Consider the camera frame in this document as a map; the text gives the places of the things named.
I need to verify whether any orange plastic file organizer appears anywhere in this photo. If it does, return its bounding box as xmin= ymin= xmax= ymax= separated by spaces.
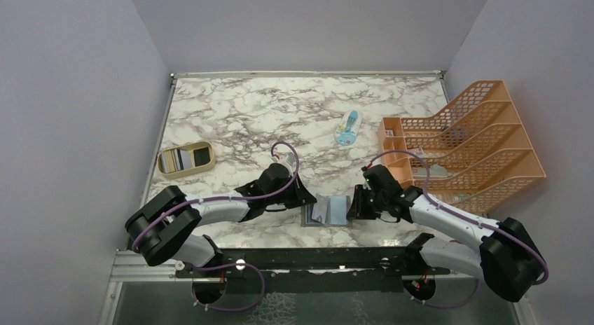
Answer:
xmin=377 ymin=80 xmax=546 ymax=216

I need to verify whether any red white small box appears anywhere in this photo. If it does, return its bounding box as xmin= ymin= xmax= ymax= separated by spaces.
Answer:
xmin=408 ymin=148 xmax=425 ymax=158

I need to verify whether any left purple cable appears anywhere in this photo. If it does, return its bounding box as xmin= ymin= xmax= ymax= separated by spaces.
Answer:
xmin=131 ymin=141 xmax=301 ymax=312

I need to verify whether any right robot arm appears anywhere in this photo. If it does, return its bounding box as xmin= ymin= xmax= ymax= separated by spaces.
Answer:
xmin=348 ymin=165 xmax=548 ymax=302

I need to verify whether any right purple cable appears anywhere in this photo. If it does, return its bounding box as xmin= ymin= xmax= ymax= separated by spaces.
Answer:
xmin=361 ymin=149 xmax=549 ymax=310

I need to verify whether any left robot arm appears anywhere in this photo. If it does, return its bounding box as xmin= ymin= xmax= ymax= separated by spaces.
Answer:
xmin=125 ymin=163 xmax=317 ymax=277

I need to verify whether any stack of cards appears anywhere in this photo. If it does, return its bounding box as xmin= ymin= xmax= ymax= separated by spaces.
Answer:
xmin=158 ymin=148 xmax=194 ymax=174

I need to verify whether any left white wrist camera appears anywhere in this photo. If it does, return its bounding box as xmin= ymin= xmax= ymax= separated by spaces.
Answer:
xmin=272 ymin=153 xmax=296 ymax=173

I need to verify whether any purple cable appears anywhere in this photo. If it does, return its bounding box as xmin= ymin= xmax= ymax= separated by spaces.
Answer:
xmin=131 ymin=141 xmax=301 ymax=312
xmin=361 ymin=149 xmax=549 ymax=310

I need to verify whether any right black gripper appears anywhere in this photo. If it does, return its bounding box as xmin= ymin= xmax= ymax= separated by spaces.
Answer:
xmin=347 ymin=184 xmax=387 ymax=219

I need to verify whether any beige card tray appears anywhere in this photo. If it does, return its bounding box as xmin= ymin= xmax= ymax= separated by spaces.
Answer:
xmin=157 ymin=141 xmax=216 ymax=179

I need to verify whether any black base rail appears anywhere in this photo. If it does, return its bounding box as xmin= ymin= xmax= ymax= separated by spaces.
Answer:
xmin=175 ymin=247 xmax=449 ymax=293

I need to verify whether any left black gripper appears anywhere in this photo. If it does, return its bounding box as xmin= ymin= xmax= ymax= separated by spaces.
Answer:
xmin=265 ymin=172 xmax=317 ymax=209

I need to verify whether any taupe leather card holder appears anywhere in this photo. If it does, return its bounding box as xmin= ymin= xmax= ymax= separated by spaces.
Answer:
xmin=301 ymin=194 xmax=352 ymax=227

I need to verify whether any black card in tray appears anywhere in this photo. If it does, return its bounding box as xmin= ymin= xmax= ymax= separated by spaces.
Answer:
xmin=193 ymin=147 xmax=211 ymax=167

